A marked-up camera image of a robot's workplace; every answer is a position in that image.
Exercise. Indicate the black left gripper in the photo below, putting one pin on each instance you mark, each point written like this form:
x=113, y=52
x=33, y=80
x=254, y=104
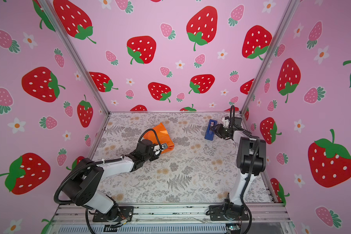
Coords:
x=154, y=158

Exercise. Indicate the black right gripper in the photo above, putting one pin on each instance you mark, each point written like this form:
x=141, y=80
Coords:
x=217, y=129

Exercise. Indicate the yellow orange wrapping paper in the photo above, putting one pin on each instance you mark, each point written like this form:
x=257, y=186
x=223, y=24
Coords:
x=163, y=136

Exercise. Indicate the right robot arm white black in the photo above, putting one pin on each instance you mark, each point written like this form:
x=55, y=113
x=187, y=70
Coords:
x=250, y=162

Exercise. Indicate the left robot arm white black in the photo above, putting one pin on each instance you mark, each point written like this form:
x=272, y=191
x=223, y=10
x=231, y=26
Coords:
x=81, y=185

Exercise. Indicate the blue tape dispenser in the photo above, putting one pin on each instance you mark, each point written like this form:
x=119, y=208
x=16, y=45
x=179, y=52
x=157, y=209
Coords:
x=209, y=135

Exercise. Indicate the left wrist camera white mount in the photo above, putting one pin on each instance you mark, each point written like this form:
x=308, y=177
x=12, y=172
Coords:
x=158, y=149

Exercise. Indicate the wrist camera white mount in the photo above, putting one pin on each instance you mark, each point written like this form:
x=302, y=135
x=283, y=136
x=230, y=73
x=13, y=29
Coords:
x=158, y=149
x=236, y=122

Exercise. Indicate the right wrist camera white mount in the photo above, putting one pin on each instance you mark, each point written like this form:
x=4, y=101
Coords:
x=236, y=122

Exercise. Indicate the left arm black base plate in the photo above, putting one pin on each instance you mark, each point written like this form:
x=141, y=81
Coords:
x=115, y=215

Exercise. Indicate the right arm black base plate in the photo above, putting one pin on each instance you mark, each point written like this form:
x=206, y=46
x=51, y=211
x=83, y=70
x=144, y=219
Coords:
x=227, y=212

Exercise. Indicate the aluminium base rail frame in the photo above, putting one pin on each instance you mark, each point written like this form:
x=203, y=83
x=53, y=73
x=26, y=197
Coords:
x=174, y=218

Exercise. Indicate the right aluminium corner post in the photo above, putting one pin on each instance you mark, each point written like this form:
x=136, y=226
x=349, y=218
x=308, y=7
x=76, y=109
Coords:
x=277, y=37

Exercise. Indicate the aluminium corner post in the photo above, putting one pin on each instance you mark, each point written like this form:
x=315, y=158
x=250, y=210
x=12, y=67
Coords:
x=277, y=37
x=51, y=14

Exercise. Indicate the left aluminium corner post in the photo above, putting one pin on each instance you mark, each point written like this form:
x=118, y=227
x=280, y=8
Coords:
x=51, y=14

